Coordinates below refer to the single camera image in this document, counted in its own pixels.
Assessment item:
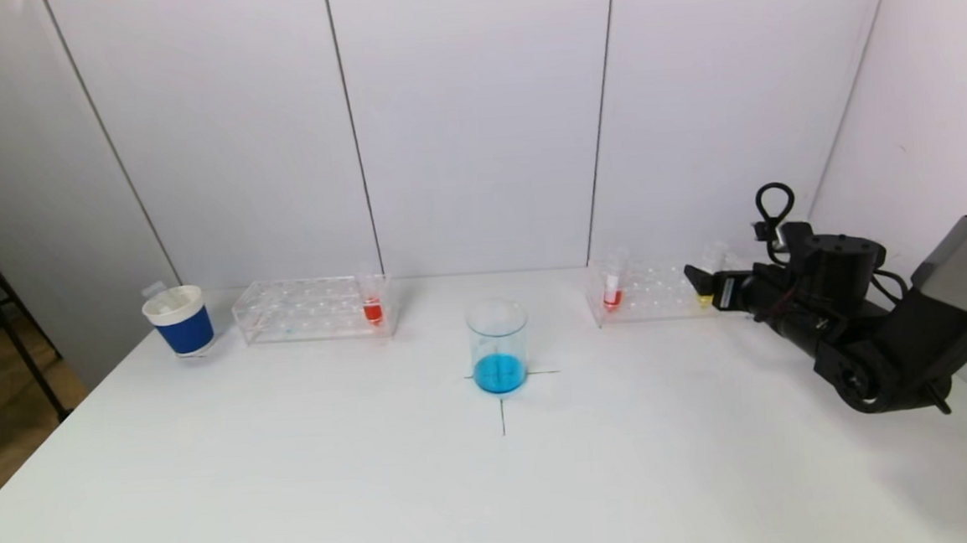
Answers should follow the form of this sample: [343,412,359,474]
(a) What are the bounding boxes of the test tube with red pigment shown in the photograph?
[354,261,390,329]
[599,246,632,314]

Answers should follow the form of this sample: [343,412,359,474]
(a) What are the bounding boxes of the test tube with yellow pigment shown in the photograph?
[694,240,734,308]

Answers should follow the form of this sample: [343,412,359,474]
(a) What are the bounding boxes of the test tube with blue pigment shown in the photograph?
[142,278,196,319]

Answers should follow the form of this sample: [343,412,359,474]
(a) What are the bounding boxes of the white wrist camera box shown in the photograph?
[751,220,790,254]

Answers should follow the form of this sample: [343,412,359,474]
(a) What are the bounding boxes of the blue white paper cup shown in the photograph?
[139,283,218,363]

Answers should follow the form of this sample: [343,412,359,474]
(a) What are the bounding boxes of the clear glass beaker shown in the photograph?
[464,297,534,397]

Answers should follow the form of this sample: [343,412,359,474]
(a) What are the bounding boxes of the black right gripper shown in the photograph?
[683,257,799,346]

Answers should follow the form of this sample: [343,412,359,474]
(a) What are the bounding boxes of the clear acrylic test tube rack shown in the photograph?
[230,272,399,349]
[582,246,756,330]

